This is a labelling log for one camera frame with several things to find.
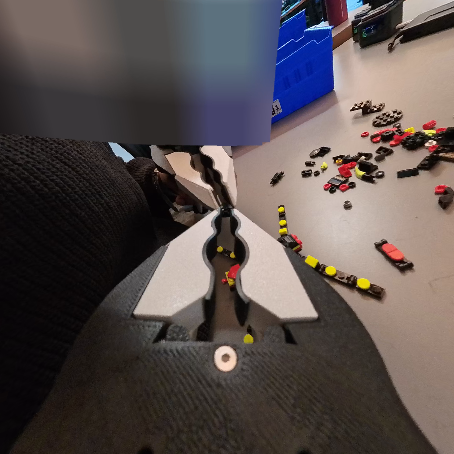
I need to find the dark red bottle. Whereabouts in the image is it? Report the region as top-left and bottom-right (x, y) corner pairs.
(324, 0), (349, 26)

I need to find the pile of loose lego pieces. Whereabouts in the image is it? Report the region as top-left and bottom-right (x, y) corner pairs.
(301, 99), (454, 210)

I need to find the black yellow lego spider model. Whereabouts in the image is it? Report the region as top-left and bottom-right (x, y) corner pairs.
(216, 204), (385, 345)

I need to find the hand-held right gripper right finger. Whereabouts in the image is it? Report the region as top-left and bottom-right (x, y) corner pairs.
(231, 209), (320, 338)

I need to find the black power adapter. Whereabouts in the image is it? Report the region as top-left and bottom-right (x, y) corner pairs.
(388, 5), (454, 53)

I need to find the blue plastic bin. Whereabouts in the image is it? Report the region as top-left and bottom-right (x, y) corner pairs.
(271, 9), (335, 125)

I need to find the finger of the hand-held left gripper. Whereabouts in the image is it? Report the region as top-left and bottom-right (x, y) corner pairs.
(151, 145), (222, 210)
(200, 145), (237, 208)

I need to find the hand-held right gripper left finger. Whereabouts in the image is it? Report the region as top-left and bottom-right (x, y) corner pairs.
(132, 209), (223, 334)

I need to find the red topped black lego plate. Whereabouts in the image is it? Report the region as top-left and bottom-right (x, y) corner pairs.
(374, 238), (414, 272)

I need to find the person's left hand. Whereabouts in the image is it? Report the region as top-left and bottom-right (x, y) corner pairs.
(158, 171), (205, 215)

